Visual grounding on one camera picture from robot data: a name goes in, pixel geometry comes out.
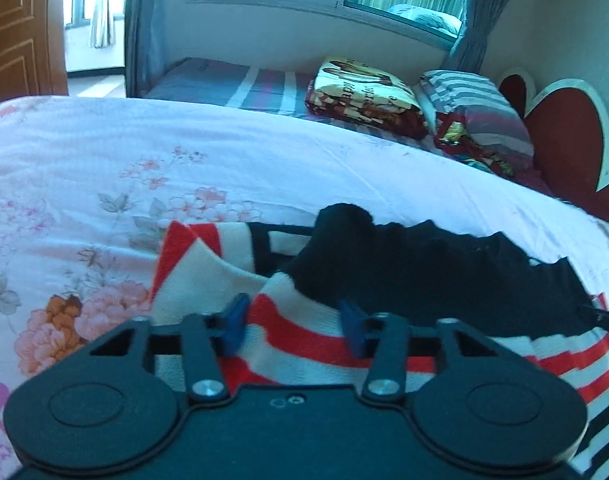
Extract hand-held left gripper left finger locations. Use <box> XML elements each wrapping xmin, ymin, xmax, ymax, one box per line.
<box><xmin>88</xmin><ymin>293</ymin><xmax>251</xmax><ymax>405</ymax></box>

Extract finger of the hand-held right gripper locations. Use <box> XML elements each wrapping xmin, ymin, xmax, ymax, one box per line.
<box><xmin>579</xmin><ymin>305</ymin><xmax>609</xmax><ymax>337</ymax></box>

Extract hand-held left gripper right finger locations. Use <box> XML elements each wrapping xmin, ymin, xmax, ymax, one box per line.
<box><xmin>337</xmin><ymin>300</ymin><xmax>491</xmax><ymax>405</ymax></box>

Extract striped knit sweater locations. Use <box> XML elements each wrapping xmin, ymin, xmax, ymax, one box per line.
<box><xmin>149</xmin><ymin>203</ymin><xmax>609</xmax><ymax>480</ymax></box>

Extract red heart-shaped headboard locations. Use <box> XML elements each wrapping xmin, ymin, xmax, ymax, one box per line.
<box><xmin>497</xmin><ymin>67</ymin><xmax>609</xmax><ymax>228</ymax></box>

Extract red printed cloth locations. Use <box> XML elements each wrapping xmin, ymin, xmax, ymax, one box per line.
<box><xmin>432</xmin><ymin>111</ymin><xmax>516</xmax><ymax>178</ymax></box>

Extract floral bed sheet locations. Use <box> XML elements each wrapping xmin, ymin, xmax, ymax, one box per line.
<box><xmin>0</xmin><ymin>95</ymin><xmax>609</xmax><ymax>480</ymax></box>

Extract folded printed blanket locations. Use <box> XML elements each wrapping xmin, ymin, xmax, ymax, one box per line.
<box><xmin>304</xmin><ymin>57</ymin><xmax>430</xmax><ymax>140</ymax></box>

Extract striped bed mattress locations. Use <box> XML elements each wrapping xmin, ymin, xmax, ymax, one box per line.
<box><xmin>145</xmin><ymin>56</ymin><xmax>318</xmax><ymax>116</ymax></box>

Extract striped pillow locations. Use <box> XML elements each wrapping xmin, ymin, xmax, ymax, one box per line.
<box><xmin>415</xmin><ymin>70</ymin><xmax>535</xmax><ymax>171</ymax></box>

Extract blue curtain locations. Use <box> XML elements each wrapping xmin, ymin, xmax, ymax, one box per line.
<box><xmin>123</xmin><ymin>0</ymin><xmax>171</xmax><ymax>100</ymax></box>
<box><xmin>445</xmin><ymin>0</ymin><xmax>524</xmax><ymax>75</ymax></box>

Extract blue bedding bundle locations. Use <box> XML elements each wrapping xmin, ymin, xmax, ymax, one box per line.
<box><xmin>386</xmin><ymin>3</ymin><xmax>464</xmax><ymax>37</ymax></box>

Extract white sheer curtain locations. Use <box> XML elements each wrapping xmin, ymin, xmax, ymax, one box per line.
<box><xmin>86</xmin><ymin>0</ymin><xmax>117</xmax><ymax>49</ymax></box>

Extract brown wooden door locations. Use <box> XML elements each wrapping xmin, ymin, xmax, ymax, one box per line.
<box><xmin>0</xmin><ymin>0</ymin><xmax>69</xmax><ymax>110</ymax></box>

